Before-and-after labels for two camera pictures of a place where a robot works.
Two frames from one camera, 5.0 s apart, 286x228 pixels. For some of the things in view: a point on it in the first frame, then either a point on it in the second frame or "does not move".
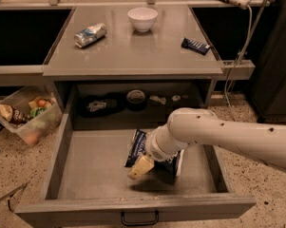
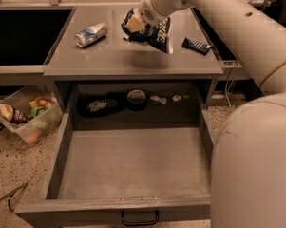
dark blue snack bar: [194, 46] does not move
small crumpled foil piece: [176, 98] does not move
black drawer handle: [141, 223] does not move
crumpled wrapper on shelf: [156, 98] does not move
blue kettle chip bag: [162, 171] → [156, 33]
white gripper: [154, 148] → [147, 10]
